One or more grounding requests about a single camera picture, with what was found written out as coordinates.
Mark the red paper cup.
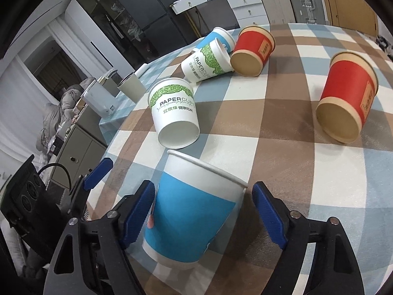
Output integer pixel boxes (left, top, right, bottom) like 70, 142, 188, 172
230, 25, 276, 77
316, 51, 379, 144

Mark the white electric kettle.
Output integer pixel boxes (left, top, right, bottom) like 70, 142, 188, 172
82, 80, 119, 118

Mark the brown blue checkered tablecloth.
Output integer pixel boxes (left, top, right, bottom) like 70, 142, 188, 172
86, 23, 393, 295

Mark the white standing air conditioner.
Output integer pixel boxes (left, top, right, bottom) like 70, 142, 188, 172
64, 0, 136, 75

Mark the white green-leaf paper cup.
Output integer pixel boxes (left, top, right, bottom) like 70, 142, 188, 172
148, 78, 201, 148
181, 38, 233, 83

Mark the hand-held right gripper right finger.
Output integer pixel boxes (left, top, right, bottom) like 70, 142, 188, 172
252, 181, 365, 295

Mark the wooden board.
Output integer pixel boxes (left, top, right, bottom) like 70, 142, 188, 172
318, 0, 379, 37

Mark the black refrigerator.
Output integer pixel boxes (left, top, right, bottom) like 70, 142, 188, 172
115, 0, 201, 47

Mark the white drawer cabinet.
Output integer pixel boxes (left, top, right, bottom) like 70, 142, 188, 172
226, 0, 271, 29

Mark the grey low cabinet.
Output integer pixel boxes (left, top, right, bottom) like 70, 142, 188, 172
49, 107, 109, 189

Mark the grey padded jacket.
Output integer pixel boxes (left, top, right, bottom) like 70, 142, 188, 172
36, 78, 96, 152

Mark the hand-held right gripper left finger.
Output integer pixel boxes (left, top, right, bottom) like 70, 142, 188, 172
46, 181, 156, 295

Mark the blue and white paper cup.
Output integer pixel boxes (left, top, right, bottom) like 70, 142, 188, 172
192, 27, 236, 56
142, 149, 249, 268

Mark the black cable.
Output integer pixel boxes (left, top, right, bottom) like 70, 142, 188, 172
37, 163, 73, 189

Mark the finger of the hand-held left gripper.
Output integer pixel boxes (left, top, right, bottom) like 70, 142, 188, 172
63, 157, 114, 219

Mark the grey cylindrical container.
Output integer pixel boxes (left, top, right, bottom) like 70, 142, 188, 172
117, 72, 147, 103

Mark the white desk with drawers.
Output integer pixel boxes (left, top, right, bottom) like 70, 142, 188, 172
170, 0, 234, 15

